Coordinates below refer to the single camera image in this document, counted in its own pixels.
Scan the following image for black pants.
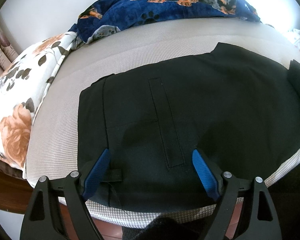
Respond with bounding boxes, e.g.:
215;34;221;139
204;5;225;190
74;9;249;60
77;43;300;212

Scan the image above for beige woven mattress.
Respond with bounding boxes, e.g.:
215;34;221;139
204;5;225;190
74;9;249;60
25;17;300;229

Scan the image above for white floral pillow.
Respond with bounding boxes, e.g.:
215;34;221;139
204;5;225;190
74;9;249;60
0;31;77;170

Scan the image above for brown striped curtain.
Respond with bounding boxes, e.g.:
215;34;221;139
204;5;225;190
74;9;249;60
0;17;19;86

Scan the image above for navy dog print blanket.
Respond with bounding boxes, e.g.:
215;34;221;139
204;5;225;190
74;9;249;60
70;0;260;49

